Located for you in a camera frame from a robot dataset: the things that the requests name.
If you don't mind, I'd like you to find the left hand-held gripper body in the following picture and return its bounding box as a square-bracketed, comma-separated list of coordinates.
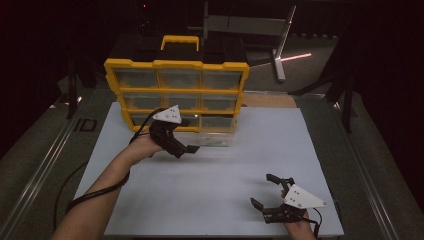
[148, 104, 189, 160]

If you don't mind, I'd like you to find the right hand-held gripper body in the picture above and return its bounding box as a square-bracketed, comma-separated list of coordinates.
[261, 177, 329, 224]

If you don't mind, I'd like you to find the yellow black organizer cabinet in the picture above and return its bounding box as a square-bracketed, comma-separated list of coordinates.
[103, 34, 251, 134]

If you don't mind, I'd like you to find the clear plastic drawer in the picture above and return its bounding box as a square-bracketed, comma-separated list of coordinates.
[196, 114, 238, 148]

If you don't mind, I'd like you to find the person's right hand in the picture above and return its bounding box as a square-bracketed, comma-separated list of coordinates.
[282, 213, 318, 240]

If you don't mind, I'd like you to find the person's left hand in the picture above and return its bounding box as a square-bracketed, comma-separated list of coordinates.
[127, 133, 165, 164]

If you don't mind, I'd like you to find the wooden board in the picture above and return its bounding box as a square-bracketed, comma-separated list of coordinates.
[242, 93, 298, 109]

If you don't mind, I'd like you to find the black stand leg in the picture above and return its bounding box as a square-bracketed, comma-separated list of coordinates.
[65, 58, 80, 120]

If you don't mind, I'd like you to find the grey metal stand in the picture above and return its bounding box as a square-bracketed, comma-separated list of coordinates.
[202, 0, 298, 83]

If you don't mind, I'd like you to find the black tripod stand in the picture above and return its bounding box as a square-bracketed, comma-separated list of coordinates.
[289, 19, 359, 134]

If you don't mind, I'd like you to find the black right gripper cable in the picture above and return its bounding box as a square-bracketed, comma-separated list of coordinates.
[304, 199, 343, 240]

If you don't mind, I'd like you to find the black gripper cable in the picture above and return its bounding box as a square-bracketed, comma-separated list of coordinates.
[53, 108, 165, 240]
[304, 199, 343, 240]

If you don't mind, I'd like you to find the metal rail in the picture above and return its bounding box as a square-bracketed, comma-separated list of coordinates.
[0, 89, 113, 240]
[331, 99, 401, 240]

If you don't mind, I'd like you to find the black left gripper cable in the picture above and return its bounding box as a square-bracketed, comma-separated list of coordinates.
[53, 108, 165, 240]

